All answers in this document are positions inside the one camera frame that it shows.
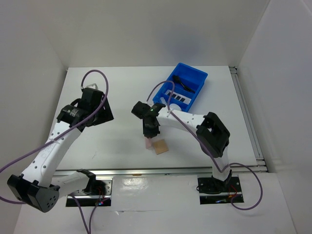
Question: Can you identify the white tube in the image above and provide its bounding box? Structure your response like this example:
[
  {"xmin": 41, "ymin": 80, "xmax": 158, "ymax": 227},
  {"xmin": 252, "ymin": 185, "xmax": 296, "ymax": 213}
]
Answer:
[{"xmin": 160, "ymin": 97, "xmax": 168, "ymax": 105}]

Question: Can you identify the pink blotting paper pad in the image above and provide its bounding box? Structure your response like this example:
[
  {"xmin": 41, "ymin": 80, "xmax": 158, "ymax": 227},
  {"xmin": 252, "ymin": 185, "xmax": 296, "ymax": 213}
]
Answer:
[{"xmin": 145, "ymin": 138, "xmax": 152, "ymax": 149}]

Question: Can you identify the bobby pin card pack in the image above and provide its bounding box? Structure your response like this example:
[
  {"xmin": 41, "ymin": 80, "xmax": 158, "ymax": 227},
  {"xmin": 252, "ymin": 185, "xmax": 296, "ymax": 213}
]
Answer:
[{"xmin": 164, "ymin": 90, "xmax": 191, "ymax": 105}]

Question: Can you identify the slim black makeup brush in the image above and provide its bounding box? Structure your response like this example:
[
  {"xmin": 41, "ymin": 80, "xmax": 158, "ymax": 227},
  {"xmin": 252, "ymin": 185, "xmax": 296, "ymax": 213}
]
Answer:
[{"xmin": 173, "ymin": 75, "xmax": 195, "ymax": 93}]

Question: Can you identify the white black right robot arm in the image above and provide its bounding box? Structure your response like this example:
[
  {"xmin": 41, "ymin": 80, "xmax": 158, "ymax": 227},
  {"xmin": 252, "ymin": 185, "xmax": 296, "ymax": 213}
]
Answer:
[{"xmin": 131, "ymin": 101, "xmax": 232, "ymax": 191}]

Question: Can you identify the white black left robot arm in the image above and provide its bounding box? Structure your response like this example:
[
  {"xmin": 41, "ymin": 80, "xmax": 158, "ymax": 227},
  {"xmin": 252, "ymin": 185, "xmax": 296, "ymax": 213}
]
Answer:
[{"xmin": 7, "ymin": 88, "xmax": 114, "ymax": 213}]

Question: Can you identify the tan blotting paper pad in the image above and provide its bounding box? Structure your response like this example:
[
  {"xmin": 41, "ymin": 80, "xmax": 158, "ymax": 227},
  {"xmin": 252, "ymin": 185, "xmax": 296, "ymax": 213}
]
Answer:
[{"xmin": 152, "ymin": 139, "xmax": 169, "ymax": 155}]

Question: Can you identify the blue plastic organizer bin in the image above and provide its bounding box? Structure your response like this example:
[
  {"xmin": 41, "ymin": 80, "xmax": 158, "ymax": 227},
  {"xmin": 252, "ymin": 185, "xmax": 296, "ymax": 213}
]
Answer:
[{"xmin": 153, "ymin": 63, "xmax": 208, "ymax": 112}]

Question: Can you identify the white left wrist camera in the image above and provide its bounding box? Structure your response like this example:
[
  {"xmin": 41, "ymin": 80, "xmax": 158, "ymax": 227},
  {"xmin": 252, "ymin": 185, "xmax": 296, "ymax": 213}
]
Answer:
[{"xmin": 85, "ymin": 83, "xmax": 98, "ymax": 90}]

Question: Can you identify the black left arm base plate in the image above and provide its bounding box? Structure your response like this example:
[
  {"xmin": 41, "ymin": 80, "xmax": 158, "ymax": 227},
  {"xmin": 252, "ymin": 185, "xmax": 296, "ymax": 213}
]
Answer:
[{"xmin": 73, "ymin": 177, "xmax": 113, "ymax": 207}]

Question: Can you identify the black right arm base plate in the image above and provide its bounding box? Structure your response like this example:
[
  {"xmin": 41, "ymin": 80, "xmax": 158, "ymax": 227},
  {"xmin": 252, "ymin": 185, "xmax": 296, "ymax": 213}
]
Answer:
[{"xmin": 196, "ymin": 176, "xmax": 244, "ymax": 205}]

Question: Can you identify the aluminium table edge rail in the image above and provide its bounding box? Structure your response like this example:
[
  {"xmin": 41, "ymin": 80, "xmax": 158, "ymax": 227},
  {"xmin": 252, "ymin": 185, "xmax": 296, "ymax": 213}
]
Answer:
[{"xmin": 53, "ymin": 165, "xmax": 268, "ymax": 177}]

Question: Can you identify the aluminium side rail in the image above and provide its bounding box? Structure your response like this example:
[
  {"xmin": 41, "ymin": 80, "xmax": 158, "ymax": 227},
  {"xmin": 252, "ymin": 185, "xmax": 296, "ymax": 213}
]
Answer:
[{"xmin": 229, "ymin": 66, "xmax": 268, "ymax": 172}]

